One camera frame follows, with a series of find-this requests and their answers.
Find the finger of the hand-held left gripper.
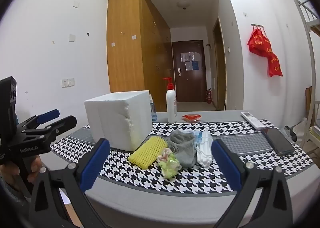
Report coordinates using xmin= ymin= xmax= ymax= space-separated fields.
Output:
xmin=17 ymin=109 xmax=60 ymax=130
xmin=21 ymin=115 xmax=77 ymax=141

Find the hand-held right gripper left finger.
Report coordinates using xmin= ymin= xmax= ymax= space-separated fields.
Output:
xmin=28 ymin=138 xmax=110 ymax=228

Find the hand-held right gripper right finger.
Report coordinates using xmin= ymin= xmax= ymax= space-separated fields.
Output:
xmin=211 ymin=139 xmax=294 ymax=228

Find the white face mask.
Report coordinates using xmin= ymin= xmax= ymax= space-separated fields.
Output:
xmin=196 ymin=129 xmax=214 ymax=167

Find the blue face mask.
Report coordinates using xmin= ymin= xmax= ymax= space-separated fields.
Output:
xmin=192 ymin=130 xmax=204 ymax=148

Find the grey sock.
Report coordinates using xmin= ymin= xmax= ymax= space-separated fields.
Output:
xmin=169 ymin=129 xmax=197 ymax=168

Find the white foam box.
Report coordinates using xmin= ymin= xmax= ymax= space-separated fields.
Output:
xmin=84 ymin=90 xmax=152 ymax=152

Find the yellow foam fruit net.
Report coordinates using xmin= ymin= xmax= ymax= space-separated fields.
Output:
xmin=127 ymin=136 xmax=168 ymax=170

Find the green pink packet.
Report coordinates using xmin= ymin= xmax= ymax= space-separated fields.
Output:
xmin=157 ymin=148 xmax=182 ymax=178

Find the person's left hand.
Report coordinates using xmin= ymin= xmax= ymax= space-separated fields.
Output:
xmin=0 ymin=155 xmax=43 ymax=186

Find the houndstooth table cloth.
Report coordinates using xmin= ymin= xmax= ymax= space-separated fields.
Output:
xmin=50 ymin=118 xmax=316 ymax=195

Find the white remote control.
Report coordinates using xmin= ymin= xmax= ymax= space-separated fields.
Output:
xmin=241 ymin=111 xmax=266 ymax=130

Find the red snack packet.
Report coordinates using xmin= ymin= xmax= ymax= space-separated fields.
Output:
xmin=182 ymin=113 xmax=202 ymax=122

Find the black smartphone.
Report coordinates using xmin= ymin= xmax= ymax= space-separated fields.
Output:
xmin=261 ymin=128 xmax=295 ymax=156

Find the blue spray bottle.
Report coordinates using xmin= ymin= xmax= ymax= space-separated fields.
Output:
xmin=149 ymin=94 xmax=157 ymax=122

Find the white red pump bottle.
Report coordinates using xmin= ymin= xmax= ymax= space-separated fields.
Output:
xmin=162 ymin=77 xmax=178 ymax=124

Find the dark brown entry door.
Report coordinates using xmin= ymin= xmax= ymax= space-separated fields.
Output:
xmin=171 ymin=40 xmax=207 ymax=102

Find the white plastic bag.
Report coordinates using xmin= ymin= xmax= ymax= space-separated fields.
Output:
xmin=292 ymin=117 xmax=309 ymax=138

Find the wooden wardrobe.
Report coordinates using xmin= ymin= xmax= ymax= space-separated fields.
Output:
xmin=107 ymin=0 xmax=174 ymax=113

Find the wooden side door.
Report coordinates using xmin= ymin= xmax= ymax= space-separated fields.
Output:
xmin=212 ymin=17 xmax=227 ymax=111

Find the wooden board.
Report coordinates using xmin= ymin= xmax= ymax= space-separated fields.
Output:
xmin=305 ymin=87 xmax=313 ymax=118

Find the red hanging bag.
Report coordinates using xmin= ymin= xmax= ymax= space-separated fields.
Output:
xmin=247 ymin=28 xmax=283 ymax=77

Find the black curved strap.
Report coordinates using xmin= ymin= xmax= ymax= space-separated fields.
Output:
xmin=284 ymin=126 xmax=297 ymax=143

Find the white metal bed frame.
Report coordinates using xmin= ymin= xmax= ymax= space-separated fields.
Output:
xmin=291 ymin=0 xmax=320 ymax=148

